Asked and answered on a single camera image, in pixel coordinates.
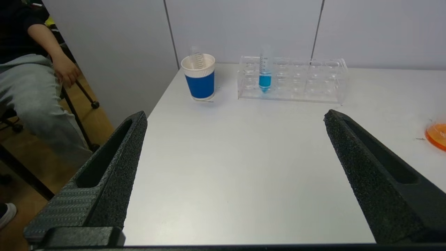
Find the test tube with red pigment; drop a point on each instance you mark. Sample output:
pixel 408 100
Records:
pixel 198 57

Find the person's hand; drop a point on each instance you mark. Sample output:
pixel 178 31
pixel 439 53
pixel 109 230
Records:
pixel 68 71

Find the black office chair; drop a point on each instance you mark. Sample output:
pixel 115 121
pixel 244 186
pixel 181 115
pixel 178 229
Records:
pixel 75 116

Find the seated person in grey trousers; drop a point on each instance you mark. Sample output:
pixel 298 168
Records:
pixel 31 97

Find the test tube with blue pigment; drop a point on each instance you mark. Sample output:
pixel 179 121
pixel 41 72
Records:
pixel 264 80

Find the person's bare forearm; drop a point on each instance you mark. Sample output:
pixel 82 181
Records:
pixel 43 38

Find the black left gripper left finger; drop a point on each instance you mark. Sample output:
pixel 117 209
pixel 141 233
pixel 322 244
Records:
pixel 115 181

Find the blue and white paper cup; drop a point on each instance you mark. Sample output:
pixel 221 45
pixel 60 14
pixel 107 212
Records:
pixel 200 85

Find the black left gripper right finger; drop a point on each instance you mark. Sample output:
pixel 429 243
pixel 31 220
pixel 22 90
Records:
pixel 383 188

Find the clear acrylic test tube rack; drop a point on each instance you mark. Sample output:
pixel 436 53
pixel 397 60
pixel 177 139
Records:
pixel 306 83

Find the clear glass beaker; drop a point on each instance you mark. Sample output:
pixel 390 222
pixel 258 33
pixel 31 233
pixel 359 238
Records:
pixel 438 136

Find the black and white shoe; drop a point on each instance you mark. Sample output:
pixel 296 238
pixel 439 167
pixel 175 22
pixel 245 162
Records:
pixel 6 214

